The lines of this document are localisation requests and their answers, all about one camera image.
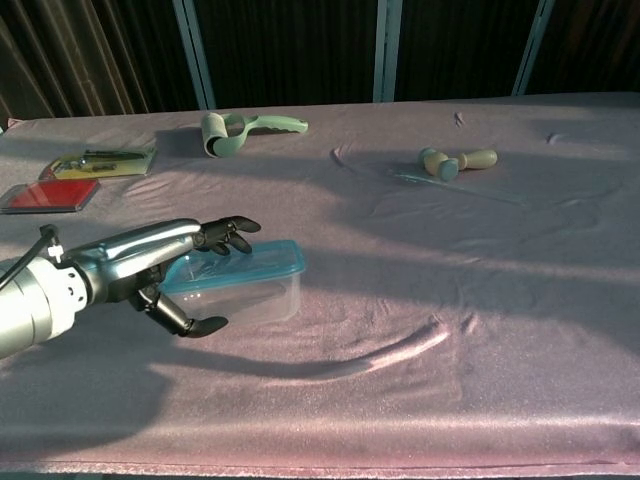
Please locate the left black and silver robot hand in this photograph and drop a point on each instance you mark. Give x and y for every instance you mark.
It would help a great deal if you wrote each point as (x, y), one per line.
(135, 255)

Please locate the clear plastic container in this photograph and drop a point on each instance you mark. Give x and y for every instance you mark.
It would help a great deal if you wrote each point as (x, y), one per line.
(250, 305)

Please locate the clear container blue lid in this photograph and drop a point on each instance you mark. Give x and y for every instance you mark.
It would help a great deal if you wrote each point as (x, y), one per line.
(270, 260)

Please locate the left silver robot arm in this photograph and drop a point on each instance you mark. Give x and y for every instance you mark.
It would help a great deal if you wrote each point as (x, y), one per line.
(35, 305)

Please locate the yellow razor blister pack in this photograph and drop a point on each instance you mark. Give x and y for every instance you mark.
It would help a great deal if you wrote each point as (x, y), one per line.
(100, 167)

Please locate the red card in clear case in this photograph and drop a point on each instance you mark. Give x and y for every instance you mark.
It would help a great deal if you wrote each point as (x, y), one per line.
(50, 195)

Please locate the pale green lint roller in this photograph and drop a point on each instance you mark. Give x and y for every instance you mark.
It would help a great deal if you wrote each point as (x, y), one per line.
(280, 125)

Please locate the pink tablecloth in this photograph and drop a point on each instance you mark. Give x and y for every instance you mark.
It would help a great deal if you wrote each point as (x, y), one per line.
(350, 350)

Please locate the dark brown curtain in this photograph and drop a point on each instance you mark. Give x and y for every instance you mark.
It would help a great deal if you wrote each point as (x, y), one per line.
(300, 50)

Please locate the small wooden roller tool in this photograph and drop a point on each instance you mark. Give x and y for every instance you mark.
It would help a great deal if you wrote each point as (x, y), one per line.
(480, 158)

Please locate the grey metal frame post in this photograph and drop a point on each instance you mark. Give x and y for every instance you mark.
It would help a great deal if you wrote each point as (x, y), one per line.
(197, 55)
(387, 50)
(532, 50)

